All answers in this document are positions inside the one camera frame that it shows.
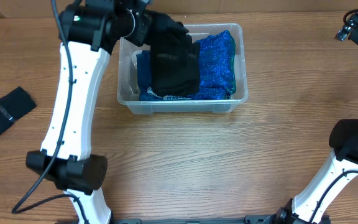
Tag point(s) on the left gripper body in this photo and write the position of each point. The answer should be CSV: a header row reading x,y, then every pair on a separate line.
x,y
169,27

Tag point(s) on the blue denim jeans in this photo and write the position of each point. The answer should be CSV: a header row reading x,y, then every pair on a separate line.
x,y
144,81

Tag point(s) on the large black garment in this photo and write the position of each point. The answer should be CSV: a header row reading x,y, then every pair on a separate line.
x,y
174,75

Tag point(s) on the clear plastic storage bin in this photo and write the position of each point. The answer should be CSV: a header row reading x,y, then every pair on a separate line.
x,y
128,91

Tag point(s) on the sparkly blue garment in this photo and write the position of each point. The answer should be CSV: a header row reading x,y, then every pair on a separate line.
x,y
216,64

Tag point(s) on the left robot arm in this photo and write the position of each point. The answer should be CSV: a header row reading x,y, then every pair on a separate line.
x,y
88,31

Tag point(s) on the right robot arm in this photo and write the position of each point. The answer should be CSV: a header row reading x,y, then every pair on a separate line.
x,y
340,167

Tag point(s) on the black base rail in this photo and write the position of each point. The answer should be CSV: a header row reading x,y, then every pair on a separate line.
x,y
249,219

